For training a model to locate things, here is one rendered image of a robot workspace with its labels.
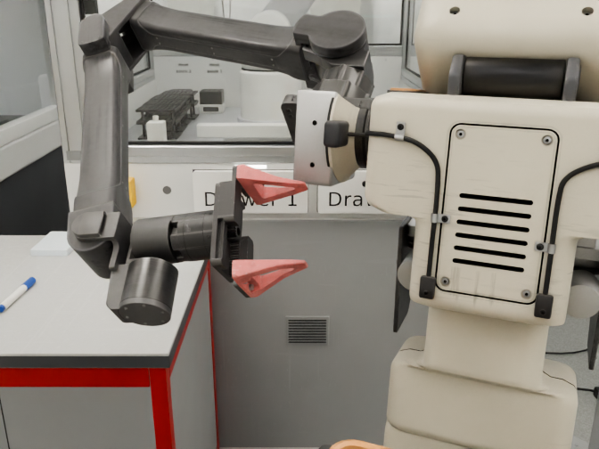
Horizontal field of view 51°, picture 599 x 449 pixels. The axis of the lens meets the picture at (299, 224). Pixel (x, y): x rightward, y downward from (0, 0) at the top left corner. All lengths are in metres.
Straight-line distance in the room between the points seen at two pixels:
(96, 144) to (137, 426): 0.56
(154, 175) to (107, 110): 0.73
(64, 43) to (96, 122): 0.74
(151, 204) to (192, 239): 0.95
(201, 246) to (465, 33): 0.36
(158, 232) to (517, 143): 0.40
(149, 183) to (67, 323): 0.51
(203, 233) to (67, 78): 0.99
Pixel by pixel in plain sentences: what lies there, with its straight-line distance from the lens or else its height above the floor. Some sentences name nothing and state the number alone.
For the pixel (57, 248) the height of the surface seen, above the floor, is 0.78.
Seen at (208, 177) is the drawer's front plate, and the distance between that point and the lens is 1.59.
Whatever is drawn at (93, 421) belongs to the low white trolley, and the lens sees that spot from 1.24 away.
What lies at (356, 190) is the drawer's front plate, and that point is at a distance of 1.59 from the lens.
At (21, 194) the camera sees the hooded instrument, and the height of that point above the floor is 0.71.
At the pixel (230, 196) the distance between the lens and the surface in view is 0.71.
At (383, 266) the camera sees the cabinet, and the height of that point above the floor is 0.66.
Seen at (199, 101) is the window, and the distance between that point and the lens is 1.59.
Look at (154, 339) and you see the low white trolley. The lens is 1.16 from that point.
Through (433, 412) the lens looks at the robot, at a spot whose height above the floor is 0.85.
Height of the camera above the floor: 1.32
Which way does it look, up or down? 19 degrees down
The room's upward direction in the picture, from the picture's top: straight up
